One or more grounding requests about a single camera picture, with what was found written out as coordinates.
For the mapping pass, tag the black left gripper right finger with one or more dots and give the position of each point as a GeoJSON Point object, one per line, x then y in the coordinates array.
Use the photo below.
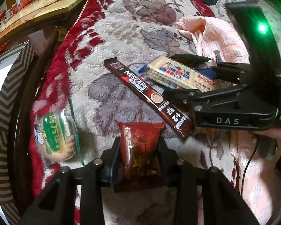
{"type": "Point", "coordinates": [222, 204]}

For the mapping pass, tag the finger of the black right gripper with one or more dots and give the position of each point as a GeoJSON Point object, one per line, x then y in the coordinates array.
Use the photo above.
{"type": "Point", "coordinates": [226, 71]}
{"type": "Point", "coordinates": [182, 98]}

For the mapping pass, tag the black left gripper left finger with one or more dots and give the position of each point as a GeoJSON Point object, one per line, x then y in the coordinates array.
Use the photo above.
{"type": "Point", "coordinates": [56, 203]}

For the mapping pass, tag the red foil snack packet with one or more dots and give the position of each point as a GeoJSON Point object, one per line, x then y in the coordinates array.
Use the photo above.
{"type": "Point", "coordinates": [138, 143]}

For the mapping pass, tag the dark wooden chair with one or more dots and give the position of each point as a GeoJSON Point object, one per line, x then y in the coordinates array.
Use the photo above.
{"type": "Point", "coordinates": [44, 41]}

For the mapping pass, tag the dark green wrapper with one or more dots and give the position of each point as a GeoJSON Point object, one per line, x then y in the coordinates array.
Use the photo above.
{"type": "Point", "coordinates": [190, 60]}

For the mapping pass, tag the brown Nescafe coffee stick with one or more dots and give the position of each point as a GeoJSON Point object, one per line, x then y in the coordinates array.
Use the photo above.
{"type": "Point", "coordinates": [167, 111]}

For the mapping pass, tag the pink quilted blanket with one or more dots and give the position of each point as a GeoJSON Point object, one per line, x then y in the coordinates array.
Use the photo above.
{"type": "Point", "coordinates": [262, 181]}

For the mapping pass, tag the cracker pack blue red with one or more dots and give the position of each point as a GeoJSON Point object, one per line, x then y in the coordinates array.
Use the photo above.
{"type": "Point", "coordinates": [175, 75]}

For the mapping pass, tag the green white cookie packet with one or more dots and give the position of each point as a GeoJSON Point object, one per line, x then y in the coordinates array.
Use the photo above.
{"type": "Point", "coordinates": [56, 136]}

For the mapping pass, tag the red floral plush blanket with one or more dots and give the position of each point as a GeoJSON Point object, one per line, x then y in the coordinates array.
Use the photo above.
{"type": "Point", "coordinates": [136, 32]}

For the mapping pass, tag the striped white storage box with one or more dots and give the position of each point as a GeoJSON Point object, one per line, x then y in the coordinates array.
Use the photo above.
{"type": "Point", "coordinates": [13, 66]}

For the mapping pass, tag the wooden coffee table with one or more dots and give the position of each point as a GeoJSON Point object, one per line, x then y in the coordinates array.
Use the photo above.
{"type": "Point", "coordinates": [36, 13]}

